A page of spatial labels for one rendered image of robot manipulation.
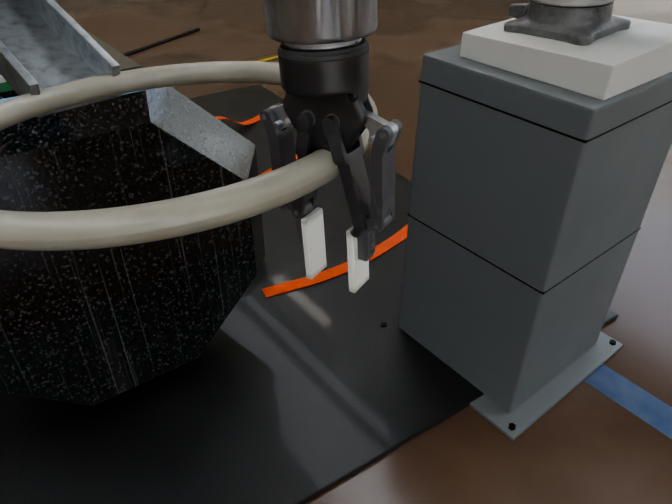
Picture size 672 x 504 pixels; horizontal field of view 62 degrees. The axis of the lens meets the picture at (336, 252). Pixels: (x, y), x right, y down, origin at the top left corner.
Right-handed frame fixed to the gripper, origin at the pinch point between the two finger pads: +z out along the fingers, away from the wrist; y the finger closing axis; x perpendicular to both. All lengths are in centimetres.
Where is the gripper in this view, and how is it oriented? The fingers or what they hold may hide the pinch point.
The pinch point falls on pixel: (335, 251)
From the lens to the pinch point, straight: 56.4
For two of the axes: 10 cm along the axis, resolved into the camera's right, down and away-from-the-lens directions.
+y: -8.5, -2.4, 4.7
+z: 0.5, 8.5, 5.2
